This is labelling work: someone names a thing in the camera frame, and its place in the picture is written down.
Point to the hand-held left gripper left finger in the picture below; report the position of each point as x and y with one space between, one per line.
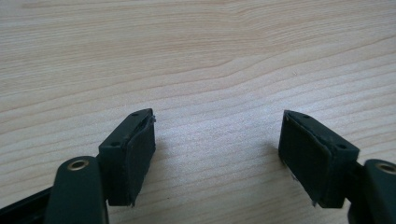
124 161

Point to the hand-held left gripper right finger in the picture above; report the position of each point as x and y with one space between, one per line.
317 155

